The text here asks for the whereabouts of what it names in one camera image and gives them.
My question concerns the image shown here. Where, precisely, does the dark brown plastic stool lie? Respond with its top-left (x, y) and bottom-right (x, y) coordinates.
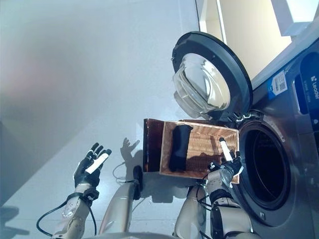
top-left (143, 119), bottom-right (165, 173)

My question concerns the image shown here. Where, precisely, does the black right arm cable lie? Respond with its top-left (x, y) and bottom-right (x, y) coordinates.
top-left (196, 185), bottom-right (217, 239)

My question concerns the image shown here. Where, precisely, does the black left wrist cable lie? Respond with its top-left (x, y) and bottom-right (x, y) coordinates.
top-left (36, 193), bottom-right (98, 236)

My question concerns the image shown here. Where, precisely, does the grey robot torso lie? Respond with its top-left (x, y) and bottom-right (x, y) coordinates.
top-left (92, 231), bottom-right (180, 239)

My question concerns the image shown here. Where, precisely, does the black cloth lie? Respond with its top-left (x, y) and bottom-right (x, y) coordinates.
top-left (168, 125), bottom-right (194, 172)

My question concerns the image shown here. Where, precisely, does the rectangular wicker laundry basket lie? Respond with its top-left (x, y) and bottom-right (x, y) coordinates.
top-left (159, 119), bottom-right (240, 185)

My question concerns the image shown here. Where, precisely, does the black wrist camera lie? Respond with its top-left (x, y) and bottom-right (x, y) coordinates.
top-left (83, 188), bottom-right (100, 201)
top-left (208, 161), bottom-right (221, 173)

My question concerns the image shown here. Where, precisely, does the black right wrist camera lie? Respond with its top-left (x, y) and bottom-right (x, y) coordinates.
top-left (208, 161), bottom-right (221, 173)

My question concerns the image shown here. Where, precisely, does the robot left leg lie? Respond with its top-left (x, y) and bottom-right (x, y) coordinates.
top-left (98, 166), bottom-right (144, 236)

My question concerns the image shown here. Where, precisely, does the dark grey washing machine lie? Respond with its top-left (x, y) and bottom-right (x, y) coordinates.
top-left (231, 37), bottom-right (319, 239)

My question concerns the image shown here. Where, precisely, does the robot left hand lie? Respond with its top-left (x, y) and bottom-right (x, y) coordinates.
top-left (72, 142), bottom-right (112, 191)

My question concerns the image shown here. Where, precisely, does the round glass washing machine door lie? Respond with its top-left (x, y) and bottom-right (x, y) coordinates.
top-left (170, 31), bottom-right (254, 120)

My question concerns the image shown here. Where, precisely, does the blue white energy label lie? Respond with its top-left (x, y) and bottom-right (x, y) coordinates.
top-left (268, 71), bottom-right (290, 100)

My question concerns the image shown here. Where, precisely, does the robot right leg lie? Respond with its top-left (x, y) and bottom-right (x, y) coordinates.
top-left (173, 185), bottom-right (207, 239)

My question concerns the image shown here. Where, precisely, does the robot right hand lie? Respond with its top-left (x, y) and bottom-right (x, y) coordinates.
top-left (216, 137), bottom-right (244, 176)

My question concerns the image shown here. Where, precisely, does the robot leg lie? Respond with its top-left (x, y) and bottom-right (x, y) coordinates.
top-left (173, 185), bottom-right (207, 239)
top-left (98, 166), bottom-right (144, 236)

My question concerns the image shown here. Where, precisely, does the white counter cabinet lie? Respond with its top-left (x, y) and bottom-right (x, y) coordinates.
top-left (195, 0), bottom-right (319, 83)

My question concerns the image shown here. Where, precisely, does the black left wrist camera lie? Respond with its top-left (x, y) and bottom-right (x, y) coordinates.
top-left (83, 188), bottom-right (100, 201)

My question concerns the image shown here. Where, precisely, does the thin white floor cable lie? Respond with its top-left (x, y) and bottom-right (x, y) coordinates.
top-left (113, 161), bottom-right (137, 185)

